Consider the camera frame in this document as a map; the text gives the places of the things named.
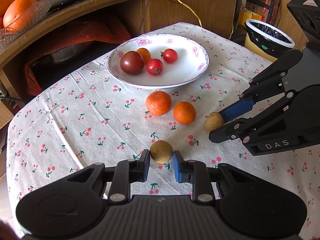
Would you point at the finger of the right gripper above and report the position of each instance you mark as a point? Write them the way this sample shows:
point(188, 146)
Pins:
point(250, 102)
point(225, 132)

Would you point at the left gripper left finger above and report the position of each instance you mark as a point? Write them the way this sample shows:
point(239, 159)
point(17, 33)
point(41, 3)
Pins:
point(124, 174)

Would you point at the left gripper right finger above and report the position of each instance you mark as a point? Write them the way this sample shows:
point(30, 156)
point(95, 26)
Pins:
point(197, 174)

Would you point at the small potato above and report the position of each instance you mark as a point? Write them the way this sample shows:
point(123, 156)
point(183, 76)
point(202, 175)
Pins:
point(161, 152)
point(214, 121)

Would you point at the rough orange mandarin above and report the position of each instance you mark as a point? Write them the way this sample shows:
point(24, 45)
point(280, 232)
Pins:
point(158, 103)

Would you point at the small red cherry tomato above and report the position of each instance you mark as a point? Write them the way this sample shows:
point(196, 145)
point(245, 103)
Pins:
point(169, 55)

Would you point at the dark purple tomato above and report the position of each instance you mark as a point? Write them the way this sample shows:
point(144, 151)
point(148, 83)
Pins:
point(132, 63)

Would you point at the yellow trash bin black liner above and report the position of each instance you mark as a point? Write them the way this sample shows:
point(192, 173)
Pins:
point(266, 40)

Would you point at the cherry print tablecloth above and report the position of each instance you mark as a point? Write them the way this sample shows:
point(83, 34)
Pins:
point(89, 116)

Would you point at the white floral porcelain bowl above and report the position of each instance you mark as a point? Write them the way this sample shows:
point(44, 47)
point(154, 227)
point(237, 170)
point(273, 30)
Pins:
point(193, 61)

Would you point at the red cloth under cabinet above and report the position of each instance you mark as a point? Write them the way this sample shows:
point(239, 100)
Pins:
point(71, 36)

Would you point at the wooden tv cabinet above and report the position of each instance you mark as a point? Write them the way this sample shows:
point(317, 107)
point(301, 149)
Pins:
point(138, 17)

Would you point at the glass fruit dish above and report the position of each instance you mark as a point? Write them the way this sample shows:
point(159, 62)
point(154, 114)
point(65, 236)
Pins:
point(42, 8)

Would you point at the large orange front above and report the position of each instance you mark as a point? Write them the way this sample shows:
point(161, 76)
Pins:
point(19, 15)

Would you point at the large orange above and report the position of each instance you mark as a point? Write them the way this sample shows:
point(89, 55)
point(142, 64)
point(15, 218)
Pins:
point(4, 4)
point(19, 15)

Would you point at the large orange top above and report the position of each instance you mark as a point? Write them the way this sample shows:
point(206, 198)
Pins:
point(4, 4)

